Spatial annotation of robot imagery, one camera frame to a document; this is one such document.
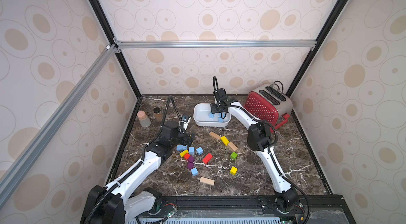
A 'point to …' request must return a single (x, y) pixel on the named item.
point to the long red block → (206, 159)
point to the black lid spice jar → (156, 110)
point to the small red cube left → (186, 156)
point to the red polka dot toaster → (269, 102)
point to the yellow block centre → (224, 140)
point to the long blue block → (181, 147)
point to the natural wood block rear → (214, 135)
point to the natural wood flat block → (206, 180)
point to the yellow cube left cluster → (182, 154)
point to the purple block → (190, 163)
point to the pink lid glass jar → (144, 121)
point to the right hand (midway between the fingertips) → (222, 106)
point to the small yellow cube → (233, 170)
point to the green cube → (233, 155)
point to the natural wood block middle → (232, 146)
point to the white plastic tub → (201, 119)
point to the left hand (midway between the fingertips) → (191, 127)
